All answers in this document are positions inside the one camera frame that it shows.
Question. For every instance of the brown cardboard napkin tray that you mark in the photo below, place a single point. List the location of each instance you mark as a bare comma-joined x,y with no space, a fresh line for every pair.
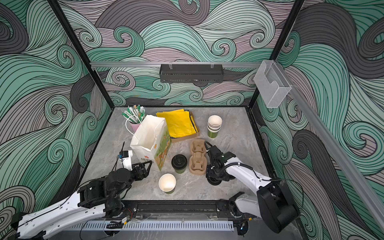
195,135

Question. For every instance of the white paper takeout bag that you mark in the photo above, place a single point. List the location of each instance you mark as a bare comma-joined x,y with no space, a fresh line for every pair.
152,141

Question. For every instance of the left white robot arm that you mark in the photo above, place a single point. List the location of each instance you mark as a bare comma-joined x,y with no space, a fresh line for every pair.
98,198

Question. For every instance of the pink cup of stirrers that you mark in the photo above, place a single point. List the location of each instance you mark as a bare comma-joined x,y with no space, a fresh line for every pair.
135,115

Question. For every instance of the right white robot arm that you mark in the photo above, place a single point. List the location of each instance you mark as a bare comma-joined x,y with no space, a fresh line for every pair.
273,201

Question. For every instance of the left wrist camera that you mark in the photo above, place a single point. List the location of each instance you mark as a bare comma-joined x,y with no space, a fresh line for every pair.
126,159

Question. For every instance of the stack of green paper cups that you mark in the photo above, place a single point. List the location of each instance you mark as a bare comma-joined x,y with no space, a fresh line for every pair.
214,126

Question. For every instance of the clear acrylic wall holder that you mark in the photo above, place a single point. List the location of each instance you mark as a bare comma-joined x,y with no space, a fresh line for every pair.
272,83

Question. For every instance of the green paper coffee cup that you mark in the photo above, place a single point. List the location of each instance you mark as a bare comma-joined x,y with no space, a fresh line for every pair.
180,170

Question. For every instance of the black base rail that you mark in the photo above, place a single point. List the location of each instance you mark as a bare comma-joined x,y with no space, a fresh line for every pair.
219,208

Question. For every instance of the black coffee lid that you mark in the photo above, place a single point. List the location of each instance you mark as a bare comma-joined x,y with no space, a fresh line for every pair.
179,162
213,181

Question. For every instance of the yellow napkin stack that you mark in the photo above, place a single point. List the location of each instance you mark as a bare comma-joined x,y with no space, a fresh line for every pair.
179,123

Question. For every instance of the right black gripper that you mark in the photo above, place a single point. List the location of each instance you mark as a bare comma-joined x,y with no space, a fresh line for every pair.
210,174

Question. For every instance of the white slotted cable duct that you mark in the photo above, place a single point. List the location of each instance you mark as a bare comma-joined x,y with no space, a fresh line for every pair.
153,225

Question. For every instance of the brown pulp cup carrier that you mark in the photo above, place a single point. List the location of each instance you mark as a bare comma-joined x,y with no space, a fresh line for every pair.
198,161

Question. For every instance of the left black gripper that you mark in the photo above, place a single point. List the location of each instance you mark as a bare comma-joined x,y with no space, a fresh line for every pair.
136,170

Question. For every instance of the black wall-mounted tray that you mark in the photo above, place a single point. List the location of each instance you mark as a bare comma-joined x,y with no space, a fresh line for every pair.
196,73

